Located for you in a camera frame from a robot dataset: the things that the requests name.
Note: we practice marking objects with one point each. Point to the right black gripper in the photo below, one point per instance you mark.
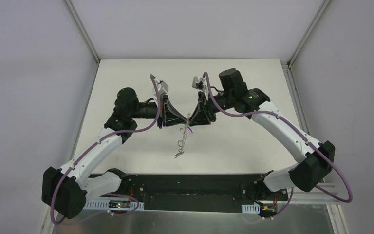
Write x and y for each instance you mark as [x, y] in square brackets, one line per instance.
[210, 106]

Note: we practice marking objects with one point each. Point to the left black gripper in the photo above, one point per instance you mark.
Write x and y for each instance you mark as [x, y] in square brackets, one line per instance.
[163, 111]

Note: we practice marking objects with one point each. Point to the keyring with black key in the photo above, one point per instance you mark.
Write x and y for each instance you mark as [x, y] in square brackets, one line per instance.
[181, 143]

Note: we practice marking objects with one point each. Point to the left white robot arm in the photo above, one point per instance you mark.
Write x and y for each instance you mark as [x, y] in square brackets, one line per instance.
[68, 188]

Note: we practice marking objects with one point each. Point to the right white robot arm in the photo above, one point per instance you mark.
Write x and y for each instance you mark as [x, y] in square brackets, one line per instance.
[312, 156]

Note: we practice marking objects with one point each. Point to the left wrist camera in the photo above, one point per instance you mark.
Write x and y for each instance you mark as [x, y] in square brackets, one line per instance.
[160, 87]

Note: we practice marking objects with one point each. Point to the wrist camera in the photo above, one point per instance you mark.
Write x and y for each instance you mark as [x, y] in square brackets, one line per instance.
[160, 87]
[199, 83]

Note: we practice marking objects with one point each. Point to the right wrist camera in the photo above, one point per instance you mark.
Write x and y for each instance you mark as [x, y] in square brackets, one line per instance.
[199, 83]

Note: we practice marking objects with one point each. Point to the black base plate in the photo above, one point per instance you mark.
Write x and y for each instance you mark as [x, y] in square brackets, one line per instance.
[224, 193]

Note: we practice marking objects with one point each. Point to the right white cable duct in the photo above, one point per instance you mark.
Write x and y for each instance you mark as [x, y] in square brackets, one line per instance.
[250, 209]

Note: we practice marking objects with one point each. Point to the white cable duct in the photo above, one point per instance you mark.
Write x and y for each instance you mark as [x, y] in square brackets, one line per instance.
[115, 204]
[250, 209]

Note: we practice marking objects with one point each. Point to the left white cable duct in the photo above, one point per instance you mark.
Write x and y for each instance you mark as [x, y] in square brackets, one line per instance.
[115, 204]

